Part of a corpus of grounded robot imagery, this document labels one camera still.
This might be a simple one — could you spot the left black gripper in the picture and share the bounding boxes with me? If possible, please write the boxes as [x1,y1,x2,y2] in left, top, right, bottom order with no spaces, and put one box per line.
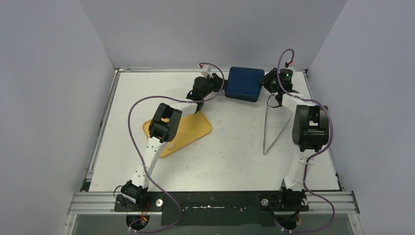
[202,73,229,100]

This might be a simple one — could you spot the dark blue box lid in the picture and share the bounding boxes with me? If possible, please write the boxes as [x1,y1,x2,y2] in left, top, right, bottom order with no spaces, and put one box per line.
[225,67,265,102]

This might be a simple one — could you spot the metal serving tongs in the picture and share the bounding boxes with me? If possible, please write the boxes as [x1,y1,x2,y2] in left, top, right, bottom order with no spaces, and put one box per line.
[262,106,292,155]

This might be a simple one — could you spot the yellow plastic tray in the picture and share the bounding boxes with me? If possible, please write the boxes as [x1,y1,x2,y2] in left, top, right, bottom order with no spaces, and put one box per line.
[160,111,212,158]

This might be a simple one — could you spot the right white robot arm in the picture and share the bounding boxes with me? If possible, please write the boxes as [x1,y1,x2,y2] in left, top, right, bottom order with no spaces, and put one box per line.
[259,67,329,191]

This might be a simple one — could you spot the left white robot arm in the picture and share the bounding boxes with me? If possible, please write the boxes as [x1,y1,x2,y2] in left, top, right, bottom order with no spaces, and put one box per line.
[121,73,228,211]

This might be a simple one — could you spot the white swirl chocolate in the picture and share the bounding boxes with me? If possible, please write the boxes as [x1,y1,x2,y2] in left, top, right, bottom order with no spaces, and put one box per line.
[167,144,175,151]

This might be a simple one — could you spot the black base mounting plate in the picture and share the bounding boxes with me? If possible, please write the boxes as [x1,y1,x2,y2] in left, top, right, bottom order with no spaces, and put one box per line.
[114,189,309,227]

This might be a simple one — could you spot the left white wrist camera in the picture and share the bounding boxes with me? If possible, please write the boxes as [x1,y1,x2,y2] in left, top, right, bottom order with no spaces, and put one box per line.
[199,64,212,78]

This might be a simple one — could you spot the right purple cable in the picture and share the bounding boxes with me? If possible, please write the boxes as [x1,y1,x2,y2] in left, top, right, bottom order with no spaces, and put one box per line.
[276,48,336,234]

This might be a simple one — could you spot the purple cable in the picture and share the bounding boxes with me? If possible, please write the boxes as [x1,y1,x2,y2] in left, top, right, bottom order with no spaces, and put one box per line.
[276,48,336,234]
[127,62,226,234]

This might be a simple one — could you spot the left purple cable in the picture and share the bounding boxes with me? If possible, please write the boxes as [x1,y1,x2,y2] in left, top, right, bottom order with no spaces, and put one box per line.
[127,62,226,234]

